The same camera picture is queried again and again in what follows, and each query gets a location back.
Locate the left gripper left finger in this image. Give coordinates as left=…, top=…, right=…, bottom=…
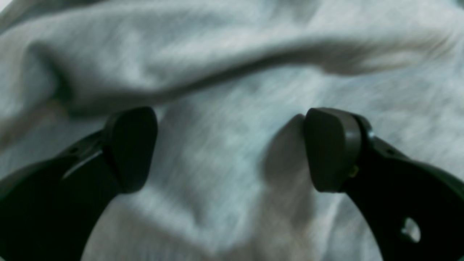
left=0, top=106, right=158, bottom=261

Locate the grey Hugging Face t-shirt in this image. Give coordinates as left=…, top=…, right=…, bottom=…
left=0, top=0, right=464, bottom=261

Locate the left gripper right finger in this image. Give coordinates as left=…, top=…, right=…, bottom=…
left=303, top=108, right=464, bottom=261

